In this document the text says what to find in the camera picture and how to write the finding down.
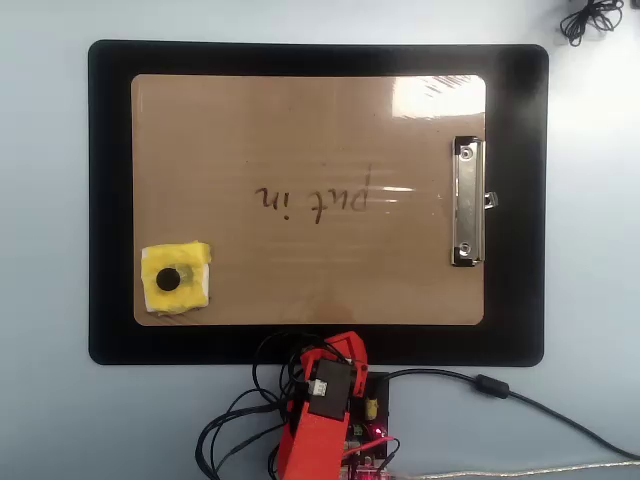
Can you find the black rectangular desk mat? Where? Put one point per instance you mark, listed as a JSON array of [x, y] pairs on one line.
[[110, 200]]

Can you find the red circuit board with led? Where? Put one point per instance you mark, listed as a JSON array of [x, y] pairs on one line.
[[367, 472]]

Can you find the silver metal clipboard clip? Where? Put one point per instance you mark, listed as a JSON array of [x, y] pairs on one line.
[[468, 200]]

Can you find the brown clipboard board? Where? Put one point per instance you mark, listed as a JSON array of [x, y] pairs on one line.
[[300, 125]]

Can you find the black controller board box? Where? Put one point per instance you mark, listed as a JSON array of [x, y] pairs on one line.
[[377, 415]]

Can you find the yellow sponge with black knob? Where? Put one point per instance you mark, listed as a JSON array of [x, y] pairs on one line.
[[187, 295]]

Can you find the red robot arm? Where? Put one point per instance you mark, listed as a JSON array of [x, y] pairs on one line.
[[312, 445]]

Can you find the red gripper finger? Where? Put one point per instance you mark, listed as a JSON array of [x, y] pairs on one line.
[[361, 380], [350, 342]]

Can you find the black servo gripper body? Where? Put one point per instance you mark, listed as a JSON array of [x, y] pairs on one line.
[[332, 395]]

